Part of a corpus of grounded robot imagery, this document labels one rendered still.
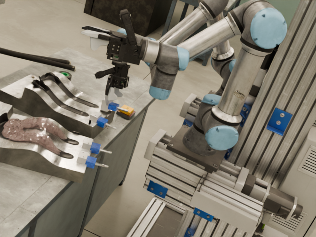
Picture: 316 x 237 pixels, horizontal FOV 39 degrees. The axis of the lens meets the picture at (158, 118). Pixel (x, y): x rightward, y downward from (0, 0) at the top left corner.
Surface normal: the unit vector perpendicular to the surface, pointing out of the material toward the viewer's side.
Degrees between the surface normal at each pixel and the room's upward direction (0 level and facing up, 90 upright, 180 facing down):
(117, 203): 0
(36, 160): 90
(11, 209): 0
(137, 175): 0
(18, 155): 90
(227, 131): 98
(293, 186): 90
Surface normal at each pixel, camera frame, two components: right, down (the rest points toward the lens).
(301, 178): -0.35, 0.37
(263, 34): 0.11, 0.40
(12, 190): 0.29, -0.83
